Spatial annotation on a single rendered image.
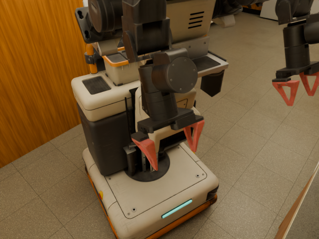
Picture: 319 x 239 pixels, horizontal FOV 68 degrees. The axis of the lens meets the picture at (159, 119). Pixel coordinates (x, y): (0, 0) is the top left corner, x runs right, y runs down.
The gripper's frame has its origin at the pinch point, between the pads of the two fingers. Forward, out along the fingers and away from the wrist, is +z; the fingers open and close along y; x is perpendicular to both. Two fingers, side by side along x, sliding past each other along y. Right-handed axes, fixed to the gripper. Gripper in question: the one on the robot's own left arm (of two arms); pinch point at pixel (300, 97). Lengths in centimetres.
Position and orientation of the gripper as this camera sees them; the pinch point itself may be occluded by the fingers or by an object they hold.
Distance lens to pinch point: 78.7
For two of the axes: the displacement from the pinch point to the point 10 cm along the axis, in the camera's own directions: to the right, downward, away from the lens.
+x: -4.6, -1.3, 8.8
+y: 8.6, -3.3, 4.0
